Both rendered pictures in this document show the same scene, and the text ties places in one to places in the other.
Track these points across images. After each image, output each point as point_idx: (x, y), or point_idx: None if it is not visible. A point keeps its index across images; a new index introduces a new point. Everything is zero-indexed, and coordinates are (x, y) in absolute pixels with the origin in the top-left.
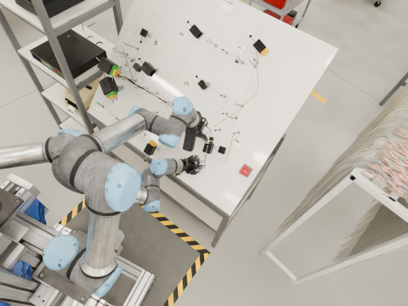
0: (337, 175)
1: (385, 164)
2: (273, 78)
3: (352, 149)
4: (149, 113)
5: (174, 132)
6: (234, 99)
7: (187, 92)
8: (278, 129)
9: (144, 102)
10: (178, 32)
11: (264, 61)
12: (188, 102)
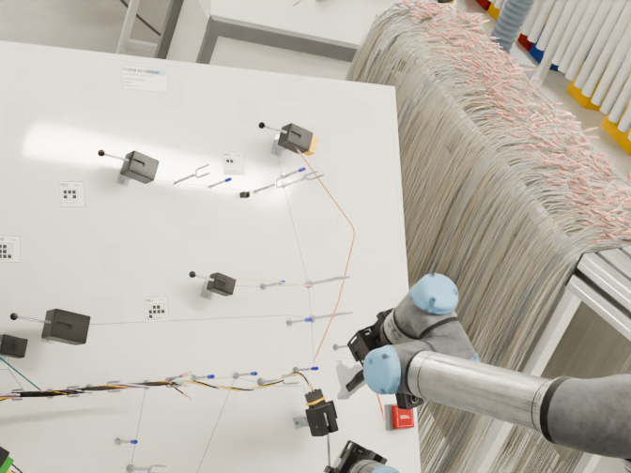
0: (544, 298)
1: (604, 227)
2: (330, 191)
3: (489, 253)
4: (414, 344)
5: (472, 346)
6: (285, 281)
7: (171, 331)
8: (395, 287)
9: (62, 441)
10: (57, 193)
11: (294, 166)
12: (448, 278)
